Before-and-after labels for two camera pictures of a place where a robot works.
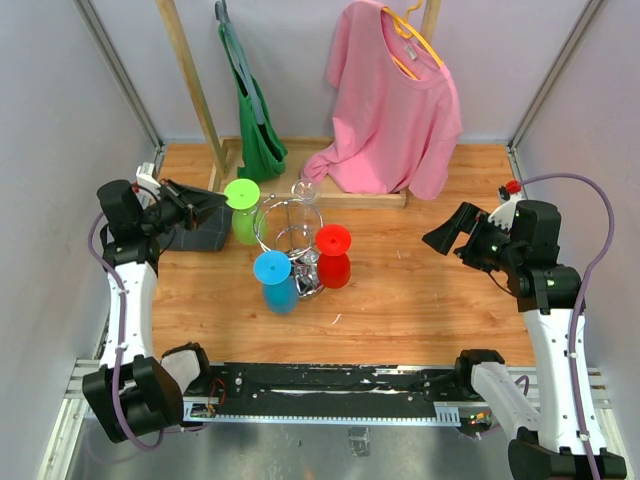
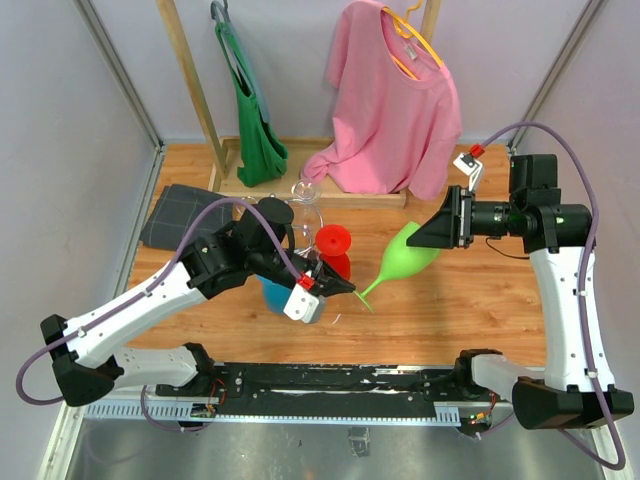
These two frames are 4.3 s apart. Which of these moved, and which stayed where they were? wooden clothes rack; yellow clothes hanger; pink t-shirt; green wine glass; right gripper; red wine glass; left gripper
Moved: left gripper; right gripper; green wine glass
Stayed: pink t-shirt; red wine glass; wooden clothes rack; yellow clothes hanger
